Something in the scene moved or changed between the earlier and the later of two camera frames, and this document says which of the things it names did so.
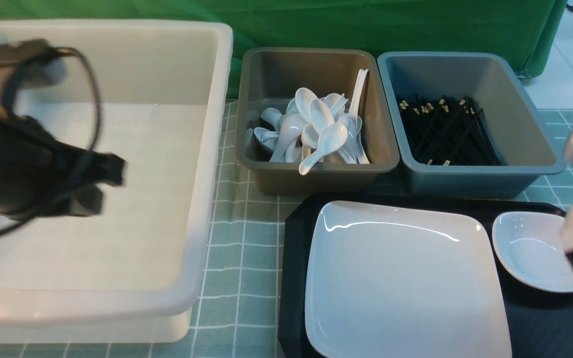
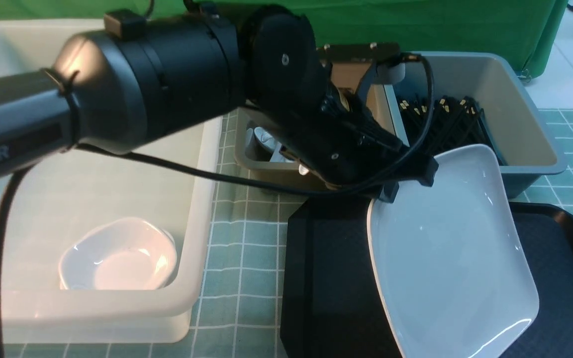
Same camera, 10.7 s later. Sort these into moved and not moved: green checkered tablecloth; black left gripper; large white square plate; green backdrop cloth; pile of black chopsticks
Moved: large white square plate; black left gripper
Not moved: green checkered tablecloth; pile of black chopsticks; green backdrop cloth
